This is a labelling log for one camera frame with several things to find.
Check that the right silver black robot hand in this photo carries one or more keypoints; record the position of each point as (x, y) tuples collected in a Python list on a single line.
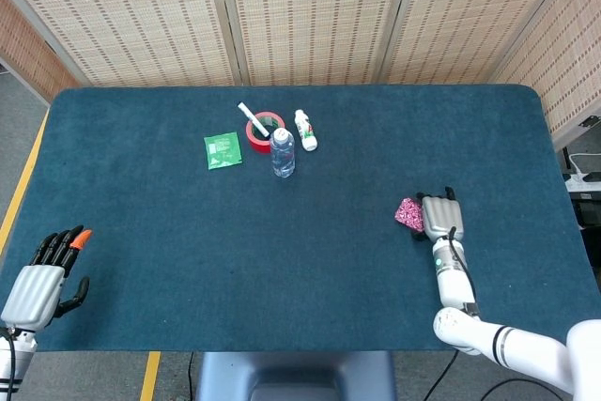
[(441, 218)]

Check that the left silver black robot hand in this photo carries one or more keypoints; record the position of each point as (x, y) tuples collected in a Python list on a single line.
[(33, 293)]

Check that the red patterned cloth stack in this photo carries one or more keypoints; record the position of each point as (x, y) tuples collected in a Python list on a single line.
[(408, 213)]

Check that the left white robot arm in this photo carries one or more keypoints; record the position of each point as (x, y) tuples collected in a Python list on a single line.
[(14, 363)]

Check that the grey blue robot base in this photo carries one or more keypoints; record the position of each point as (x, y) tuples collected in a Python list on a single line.
[(296, 377)]

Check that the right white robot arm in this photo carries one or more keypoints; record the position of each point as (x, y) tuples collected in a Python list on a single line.
[(507, 340)]

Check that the black box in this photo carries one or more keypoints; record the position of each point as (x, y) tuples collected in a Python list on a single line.
[(589, 211)]

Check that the white power strip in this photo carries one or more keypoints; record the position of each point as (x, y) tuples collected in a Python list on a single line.
[(584, 179)]

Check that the small white plastic bottle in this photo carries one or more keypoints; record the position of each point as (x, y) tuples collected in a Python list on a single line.
[(306, 131)]

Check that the teal felt table cover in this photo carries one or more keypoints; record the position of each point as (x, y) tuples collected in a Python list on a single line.
[(282, 241)]

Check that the clear plastic water bottle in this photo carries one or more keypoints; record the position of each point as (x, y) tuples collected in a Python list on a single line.
[(282, 157)]

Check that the red tape roll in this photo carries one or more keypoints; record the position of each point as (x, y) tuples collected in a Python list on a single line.
[(257, 143)]

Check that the woven bamboo screen panel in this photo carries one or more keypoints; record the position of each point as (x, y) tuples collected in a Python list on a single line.
[(568, 58), (314, 11), (28, 49), (131, 11), (469, 11)]

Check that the white marker pen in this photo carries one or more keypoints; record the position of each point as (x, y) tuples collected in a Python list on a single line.
[(251, 117)]

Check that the green foil packet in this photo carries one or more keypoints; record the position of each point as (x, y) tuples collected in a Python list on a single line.
[(223, 151)]

